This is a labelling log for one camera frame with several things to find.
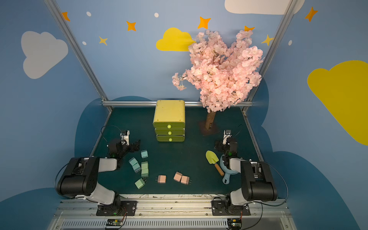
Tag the right circuit board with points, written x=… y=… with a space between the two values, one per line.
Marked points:
x=234 y=224

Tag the aluminium front rail base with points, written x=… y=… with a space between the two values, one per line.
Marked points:
x=171 y=212

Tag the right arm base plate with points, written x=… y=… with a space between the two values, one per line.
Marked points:
x=224 y=208

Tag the yellow-green drawer cabinet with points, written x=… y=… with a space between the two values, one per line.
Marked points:
x=170 y=111

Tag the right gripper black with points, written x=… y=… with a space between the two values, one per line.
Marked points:
x=223 y=145

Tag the blue toy dustpan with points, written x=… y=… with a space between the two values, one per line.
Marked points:
x=227 y=172

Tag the green plug lower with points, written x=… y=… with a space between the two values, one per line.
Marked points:
x=140 y=183

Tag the left circuit board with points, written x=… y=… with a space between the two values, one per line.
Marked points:
x=114 y=223

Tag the green drawer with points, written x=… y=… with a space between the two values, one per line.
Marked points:
x=170 y=132
x=169 y=138
x=169 y=125

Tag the aluminium frame post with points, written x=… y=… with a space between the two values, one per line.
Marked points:
x=286 y=19
x=63 y=25

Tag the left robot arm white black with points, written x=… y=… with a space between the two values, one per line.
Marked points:
x=80 y=177

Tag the aluminium back frame rail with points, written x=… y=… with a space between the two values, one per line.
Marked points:
x=153 y=104

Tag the left aluminium frame post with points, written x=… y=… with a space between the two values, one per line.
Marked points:
x=63 y=25

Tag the green toy shovel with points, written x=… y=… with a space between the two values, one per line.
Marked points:
x=213 y=159

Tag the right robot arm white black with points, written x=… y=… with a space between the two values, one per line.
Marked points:
x=257 y=183

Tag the circuit board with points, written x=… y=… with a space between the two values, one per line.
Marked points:
x=114 y=223
x=234 y=224

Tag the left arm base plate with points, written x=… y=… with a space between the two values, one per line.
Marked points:
x=124 y=208

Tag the green plug middle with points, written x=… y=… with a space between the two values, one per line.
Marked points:
x=144 y=172

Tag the green plug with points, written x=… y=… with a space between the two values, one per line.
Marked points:
x=140 y=183
x=144 y=165
x=144 y=172

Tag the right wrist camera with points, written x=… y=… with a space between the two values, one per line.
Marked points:
x=227 y=134

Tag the teal plug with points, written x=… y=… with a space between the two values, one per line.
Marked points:
x=136 y=168
x=144 y=154
x=133 y=161

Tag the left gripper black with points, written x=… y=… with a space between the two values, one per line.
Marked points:
x=130 y=145

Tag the pink plug left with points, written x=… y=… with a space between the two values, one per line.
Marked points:
x=161 y=179

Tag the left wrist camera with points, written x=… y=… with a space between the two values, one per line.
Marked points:
x=125 y=137

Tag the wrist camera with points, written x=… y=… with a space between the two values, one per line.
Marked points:
x=125 y=137
x=227 y=134

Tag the green plug upper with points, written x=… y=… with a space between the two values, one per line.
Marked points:
x=144 y=165

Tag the pink blossom artificial tree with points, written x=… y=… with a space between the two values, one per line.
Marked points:
x=223 y=75

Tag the right aluminium frame post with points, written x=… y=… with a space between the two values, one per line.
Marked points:
x=286 y=19

